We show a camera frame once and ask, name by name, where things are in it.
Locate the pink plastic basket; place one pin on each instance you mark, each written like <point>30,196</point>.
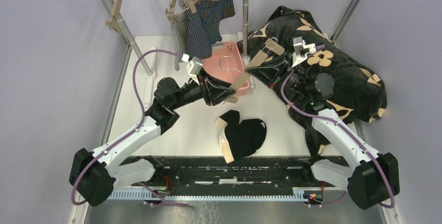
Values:
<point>225,63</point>

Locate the grey striped underwear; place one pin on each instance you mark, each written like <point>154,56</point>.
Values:
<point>179,29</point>

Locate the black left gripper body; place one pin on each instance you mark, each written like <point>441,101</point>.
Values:
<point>194,91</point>

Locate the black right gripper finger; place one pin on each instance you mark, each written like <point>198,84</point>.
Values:
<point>272,75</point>
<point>277,65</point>

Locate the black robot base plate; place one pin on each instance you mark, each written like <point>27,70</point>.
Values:
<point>250,176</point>

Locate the black floral blanket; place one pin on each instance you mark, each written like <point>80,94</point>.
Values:
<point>359,93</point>

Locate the black underwear beige waistband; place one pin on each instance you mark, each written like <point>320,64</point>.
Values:
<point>239,138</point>

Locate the right metal rack pole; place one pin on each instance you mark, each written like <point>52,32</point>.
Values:
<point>245,55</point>

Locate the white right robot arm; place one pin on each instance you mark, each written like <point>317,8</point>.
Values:
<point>370,177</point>

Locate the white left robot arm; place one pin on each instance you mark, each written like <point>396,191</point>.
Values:
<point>96,174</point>

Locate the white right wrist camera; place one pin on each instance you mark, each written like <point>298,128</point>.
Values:
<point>301,51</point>

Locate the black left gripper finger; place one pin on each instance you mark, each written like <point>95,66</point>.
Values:
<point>216,97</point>
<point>208,83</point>

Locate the navy striped underwear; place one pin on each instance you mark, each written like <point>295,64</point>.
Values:
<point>203,25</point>

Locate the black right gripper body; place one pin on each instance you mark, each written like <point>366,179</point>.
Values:
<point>295,79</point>

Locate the empty wooden clip hanger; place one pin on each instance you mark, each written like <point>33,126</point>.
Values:
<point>112,22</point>

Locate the white slotted cable duct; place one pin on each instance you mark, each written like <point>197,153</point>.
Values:
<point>142,194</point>

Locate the right aluminium frame post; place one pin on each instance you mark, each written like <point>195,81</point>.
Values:
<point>343,20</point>

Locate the left aluminium frame rail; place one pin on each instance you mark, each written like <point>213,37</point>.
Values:
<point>117,91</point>

